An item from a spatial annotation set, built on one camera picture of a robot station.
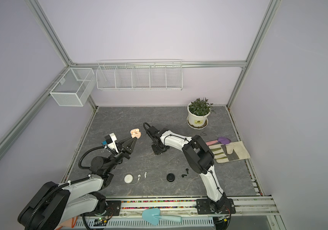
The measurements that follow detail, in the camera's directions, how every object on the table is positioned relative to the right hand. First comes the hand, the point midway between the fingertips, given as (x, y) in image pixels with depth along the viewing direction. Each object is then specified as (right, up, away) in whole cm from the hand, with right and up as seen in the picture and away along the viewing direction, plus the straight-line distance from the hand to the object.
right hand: (159, 149), depth 95 cm
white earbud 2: (-7, -12, -11) cm, 18 cm away
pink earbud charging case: (-10, +13, -24) cm, 29 cm away
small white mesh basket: (-59, +42, +4) cm, 73 cm away
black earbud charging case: (+7, -14, -13) cm, 20 cm away
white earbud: (-11, -14, -11) cm, 21 cm away
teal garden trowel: (-1, -28, -24) cm, 37 cm away
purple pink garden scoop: (+43, +6, +3) cm, 44 cm away
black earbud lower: (+15, -13, -11) cm, 23 cm away
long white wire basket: (+3, +54, +9) cm, 54 cm away
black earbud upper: (+18, -11, -8) cm, 22 cm away
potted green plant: (+26, +26, -1) cm, 37 cm away
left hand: (-10, +11, -24) cm, 28 cm away
